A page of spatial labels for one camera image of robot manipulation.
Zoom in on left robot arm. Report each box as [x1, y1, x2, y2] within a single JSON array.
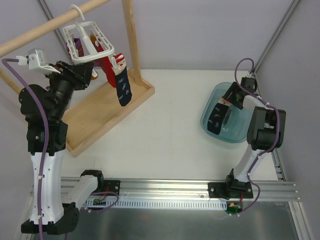
[[18, 61, 105, 235]]

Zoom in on white slotted cable duct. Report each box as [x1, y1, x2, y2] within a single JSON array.
[[61, 198, 228, 211]]

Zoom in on navy santa sock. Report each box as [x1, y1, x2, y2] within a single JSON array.
[[207, 97, 232, 135], [111, 53, 132, 107]]

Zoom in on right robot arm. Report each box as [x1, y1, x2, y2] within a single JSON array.
[[221, 76, 287, 200]]

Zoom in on green connector board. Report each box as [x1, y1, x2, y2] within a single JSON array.
[[225, 202, 243, 216]]

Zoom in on teal plastic basin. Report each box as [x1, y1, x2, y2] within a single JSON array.
[[200, 82, 253, 144]]

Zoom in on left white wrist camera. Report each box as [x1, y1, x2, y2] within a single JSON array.
[[15, 48, 61, 75]]

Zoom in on purple striped sock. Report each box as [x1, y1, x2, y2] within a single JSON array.
[[88, 34, 101, 81], [66, 38, 84, 61]]

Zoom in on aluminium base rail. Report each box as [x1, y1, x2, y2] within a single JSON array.
[[29, 176, 300, 203]]

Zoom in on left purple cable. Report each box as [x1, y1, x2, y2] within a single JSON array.
[[1, 57, 51, 240]]

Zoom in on red sock front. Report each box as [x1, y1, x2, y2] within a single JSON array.
[[96, 42, 118, 89]]

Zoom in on white plastic clip hanger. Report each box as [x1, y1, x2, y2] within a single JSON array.
[[62, 4, 115, 64]]

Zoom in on wooden drying rack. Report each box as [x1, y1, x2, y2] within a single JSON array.
[[0, 0, 155, 157]]

